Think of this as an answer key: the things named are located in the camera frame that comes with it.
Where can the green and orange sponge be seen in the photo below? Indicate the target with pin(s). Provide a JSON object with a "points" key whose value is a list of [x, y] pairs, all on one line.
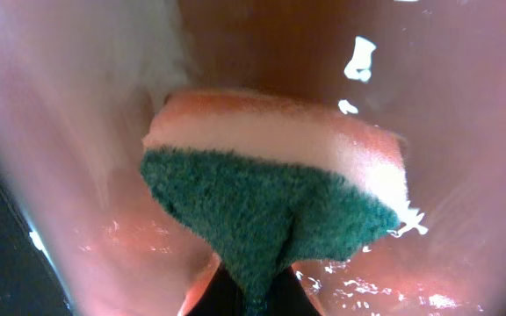
{"points": [[268, 182]]}

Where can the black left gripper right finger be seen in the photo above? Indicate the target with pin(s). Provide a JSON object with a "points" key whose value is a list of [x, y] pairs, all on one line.
{"points": [[290, 298]]}

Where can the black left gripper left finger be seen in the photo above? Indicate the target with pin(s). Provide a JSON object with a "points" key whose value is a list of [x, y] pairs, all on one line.
{"points": [[214, 294]]}

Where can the dark red tray black rim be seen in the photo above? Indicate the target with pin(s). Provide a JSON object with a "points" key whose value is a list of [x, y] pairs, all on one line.
{"points": [[81, 81]]}

